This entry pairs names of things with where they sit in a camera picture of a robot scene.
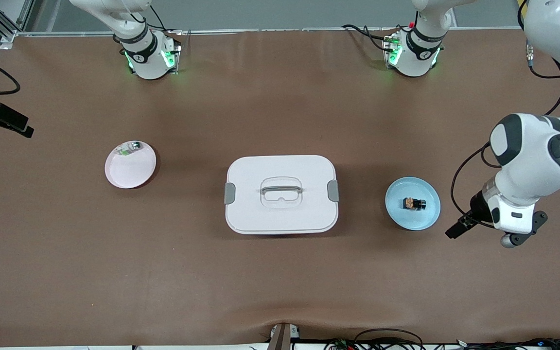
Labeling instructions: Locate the brown table cover mat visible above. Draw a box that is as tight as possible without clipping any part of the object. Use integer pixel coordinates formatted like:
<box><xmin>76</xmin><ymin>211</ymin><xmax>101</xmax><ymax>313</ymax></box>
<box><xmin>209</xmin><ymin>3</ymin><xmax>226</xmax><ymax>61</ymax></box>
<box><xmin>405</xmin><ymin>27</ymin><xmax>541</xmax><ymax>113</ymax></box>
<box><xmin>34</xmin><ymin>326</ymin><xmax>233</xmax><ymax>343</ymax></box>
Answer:
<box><xmin>0</xmin><ymin>27</ymin><xmax>560</xmax><ymax>348</ymax></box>

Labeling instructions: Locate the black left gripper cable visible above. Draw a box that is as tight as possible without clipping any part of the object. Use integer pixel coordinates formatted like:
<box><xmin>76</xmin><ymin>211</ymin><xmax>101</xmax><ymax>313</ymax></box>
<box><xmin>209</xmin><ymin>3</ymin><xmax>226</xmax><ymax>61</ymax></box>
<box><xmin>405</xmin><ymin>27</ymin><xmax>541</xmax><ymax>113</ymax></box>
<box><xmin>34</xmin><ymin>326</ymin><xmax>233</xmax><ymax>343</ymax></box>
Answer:
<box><xmin>450</xmin><ymin>142</ymin><xmax>500</xmax><ymax>229</ymax></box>

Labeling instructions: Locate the green white push-button switch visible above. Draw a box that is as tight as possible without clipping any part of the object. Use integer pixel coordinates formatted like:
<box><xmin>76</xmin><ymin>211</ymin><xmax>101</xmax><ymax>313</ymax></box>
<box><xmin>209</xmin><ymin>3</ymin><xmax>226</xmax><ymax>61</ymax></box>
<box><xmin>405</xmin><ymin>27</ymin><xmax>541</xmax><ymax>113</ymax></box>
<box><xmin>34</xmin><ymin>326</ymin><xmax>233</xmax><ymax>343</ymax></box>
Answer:
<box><xmin>117</xmin><ymin>140</ymin><xmax>143</xmax><ymax>157</ymax></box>

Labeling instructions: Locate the black right arm base cable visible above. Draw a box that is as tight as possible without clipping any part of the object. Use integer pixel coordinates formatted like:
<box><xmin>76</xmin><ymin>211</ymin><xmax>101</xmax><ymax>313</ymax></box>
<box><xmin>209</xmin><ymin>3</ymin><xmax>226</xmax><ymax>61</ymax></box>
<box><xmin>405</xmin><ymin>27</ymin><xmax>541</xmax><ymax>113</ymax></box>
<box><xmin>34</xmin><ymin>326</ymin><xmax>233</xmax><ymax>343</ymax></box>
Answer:
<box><xmin>148</xmin><ymin>4</ymin><xmax>183</xmax><ymax>35</ymax></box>

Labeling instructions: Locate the pink round plate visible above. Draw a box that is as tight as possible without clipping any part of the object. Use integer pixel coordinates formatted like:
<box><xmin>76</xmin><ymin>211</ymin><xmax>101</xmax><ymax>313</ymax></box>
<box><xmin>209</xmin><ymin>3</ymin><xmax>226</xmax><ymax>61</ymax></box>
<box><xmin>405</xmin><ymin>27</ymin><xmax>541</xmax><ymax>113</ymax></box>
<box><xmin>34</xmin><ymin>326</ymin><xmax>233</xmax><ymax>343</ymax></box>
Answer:
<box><xmin>105</xmin><ymin>140</ymin><xmax>157</xmax><ymax>189</ymax></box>

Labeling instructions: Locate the black cable loop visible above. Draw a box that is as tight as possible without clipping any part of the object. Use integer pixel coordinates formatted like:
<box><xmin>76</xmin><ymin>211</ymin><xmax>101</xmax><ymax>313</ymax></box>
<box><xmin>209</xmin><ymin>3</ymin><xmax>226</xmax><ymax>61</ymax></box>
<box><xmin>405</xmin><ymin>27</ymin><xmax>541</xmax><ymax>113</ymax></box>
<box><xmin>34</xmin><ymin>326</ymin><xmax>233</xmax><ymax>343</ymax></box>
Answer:
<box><xmin>354</xmin><ymin>328</ymin><xmax>424</xmax><ymax>350</ymax></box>

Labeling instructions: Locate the tangled wire bundle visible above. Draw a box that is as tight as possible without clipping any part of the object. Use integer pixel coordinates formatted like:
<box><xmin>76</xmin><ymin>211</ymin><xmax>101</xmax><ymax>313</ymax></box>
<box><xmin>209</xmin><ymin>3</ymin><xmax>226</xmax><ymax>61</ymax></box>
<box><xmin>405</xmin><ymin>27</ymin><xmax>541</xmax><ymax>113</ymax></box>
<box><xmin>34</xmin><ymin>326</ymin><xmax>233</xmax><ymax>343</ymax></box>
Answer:
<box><xmin>324</xmin><ymin>337</ymin><xmax>560</xmax><ymax>350</ymax></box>

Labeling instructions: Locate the light blue round plate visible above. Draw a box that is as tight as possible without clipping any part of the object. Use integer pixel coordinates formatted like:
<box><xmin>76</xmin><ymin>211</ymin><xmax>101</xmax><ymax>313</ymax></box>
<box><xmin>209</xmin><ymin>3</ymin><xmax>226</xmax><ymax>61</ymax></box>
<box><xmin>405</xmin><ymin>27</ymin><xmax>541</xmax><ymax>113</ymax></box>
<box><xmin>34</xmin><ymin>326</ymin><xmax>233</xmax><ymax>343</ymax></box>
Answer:
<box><xmin>385</xmin><ymin>176</ymin><xmax>441</xmax><ymax>231</ymax></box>

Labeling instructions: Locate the black left arm base cable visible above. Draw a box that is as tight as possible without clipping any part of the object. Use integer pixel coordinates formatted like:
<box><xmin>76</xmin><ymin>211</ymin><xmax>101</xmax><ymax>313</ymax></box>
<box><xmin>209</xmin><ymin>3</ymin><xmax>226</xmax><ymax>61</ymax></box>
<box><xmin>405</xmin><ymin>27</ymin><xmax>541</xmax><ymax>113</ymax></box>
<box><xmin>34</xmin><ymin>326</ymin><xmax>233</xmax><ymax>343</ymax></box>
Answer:
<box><xmin>342</xmin><ymin>23</ymin><xmax>398</xmax><ymax>52</ymax></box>

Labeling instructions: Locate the black arm base cable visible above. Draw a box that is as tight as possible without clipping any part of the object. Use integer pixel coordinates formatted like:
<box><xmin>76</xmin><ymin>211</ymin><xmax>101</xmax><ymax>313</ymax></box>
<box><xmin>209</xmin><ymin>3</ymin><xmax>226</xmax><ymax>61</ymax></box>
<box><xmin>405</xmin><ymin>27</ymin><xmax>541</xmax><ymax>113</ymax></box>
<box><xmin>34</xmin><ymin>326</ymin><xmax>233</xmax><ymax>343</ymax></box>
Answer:
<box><xmin>148</xmin><ymin>4</ymin><xmax>183</xmax><ymax>35</ymax></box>
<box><xmin>342</xmin><ymin>23</ymin><xmax>398</xmax><ymax>52</ymax></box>

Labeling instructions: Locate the white lidded storage box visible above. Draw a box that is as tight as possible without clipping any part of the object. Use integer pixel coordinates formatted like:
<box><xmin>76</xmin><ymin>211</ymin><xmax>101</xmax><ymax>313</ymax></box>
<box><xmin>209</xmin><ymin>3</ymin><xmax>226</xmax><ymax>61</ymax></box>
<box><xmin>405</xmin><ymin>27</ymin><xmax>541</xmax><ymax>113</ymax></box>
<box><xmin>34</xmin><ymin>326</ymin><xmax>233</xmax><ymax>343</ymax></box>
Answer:
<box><xmin>224</xmin><ymin>155</ymin><xmax>340</xmax><ymax>235</ymax></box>

